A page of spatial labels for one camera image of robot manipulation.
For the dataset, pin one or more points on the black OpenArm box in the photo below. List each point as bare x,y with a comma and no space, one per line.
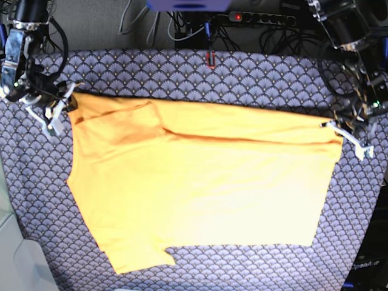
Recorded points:
369,271

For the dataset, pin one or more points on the black power strip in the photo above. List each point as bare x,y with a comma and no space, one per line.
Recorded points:
261,18

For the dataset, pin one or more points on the blue fan-patterned tablecloth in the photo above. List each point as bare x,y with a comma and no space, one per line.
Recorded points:
36,170

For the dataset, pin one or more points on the red black table clamp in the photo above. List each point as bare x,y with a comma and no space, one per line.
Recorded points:
210,60

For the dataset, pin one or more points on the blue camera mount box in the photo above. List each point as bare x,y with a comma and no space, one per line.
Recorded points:
189,5

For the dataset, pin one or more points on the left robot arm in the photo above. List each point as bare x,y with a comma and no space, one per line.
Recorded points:
348,31

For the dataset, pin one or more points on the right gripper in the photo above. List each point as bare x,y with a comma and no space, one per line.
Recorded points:
45,99

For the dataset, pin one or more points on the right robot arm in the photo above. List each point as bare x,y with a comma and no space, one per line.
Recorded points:
20,45

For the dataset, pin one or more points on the yellow T-shirt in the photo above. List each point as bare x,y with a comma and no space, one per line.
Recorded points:
149,174

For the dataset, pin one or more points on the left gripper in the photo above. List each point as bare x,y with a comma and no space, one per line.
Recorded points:
354,117

